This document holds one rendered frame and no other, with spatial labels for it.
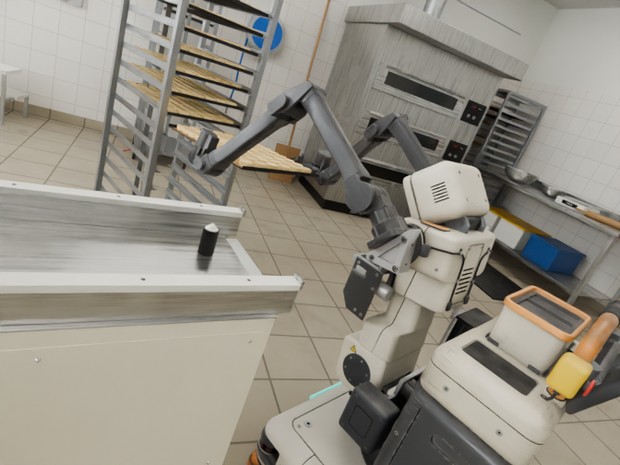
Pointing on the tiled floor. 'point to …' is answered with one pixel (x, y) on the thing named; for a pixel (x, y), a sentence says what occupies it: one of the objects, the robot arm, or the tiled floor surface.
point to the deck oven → (407, 92)
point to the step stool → (10, 91)
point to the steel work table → (574, 217)
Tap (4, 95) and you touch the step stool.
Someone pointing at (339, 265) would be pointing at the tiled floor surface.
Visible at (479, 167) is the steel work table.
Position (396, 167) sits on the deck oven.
